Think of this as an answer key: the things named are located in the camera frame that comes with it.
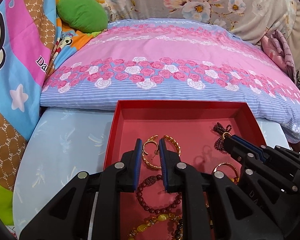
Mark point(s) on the gold hoop earring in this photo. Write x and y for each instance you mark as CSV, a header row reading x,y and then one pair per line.
x,y
148,157

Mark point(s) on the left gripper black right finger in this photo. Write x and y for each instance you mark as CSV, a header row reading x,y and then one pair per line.
x,y
213,207

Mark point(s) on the pink purple crumpled cloth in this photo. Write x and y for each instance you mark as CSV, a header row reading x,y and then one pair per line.
x,y
277,49

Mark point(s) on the gold woven bangle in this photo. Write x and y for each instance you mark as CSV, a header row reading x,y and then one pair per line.
x,y
174,143

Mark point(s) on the light blue palm tablecloth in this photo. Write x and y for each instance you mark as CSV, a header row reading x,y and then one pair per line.
x,y
68,141

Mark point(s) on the red cardboard tray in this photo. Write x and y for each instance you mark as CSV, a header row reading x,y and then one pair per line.
x,y
190,123

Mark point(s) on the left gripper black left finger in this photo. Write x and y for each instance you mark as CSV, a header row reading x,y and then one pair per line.
x,y
88,206

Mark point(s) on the pink blue rose pillow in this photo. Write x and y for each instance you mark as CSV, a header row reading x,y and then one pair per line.
x,y
173,60

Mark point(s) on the monkey cartoon colourful quilt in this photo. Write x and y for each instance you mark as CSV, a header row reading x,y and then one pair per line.
x,y
34,42

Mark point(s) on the thin gold bangle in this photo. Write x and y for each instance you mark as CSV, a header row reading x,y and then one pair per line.
x,y
236,178

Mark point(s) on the grey floral blanket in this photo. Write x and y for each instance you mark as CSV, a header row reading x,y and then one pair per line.
x,y
248,19

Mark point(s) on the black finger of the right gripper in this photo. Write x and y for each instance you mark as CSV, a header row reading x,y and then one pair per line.
x,y
246,147
242,152

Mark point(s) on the dark garnet beaded bow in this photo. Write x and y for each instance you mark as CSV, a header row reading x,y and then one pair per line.
x,y
223,132

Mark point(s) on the green plush cushion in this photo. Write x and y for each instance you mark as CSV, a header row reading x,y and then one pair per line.
x,y
87,16

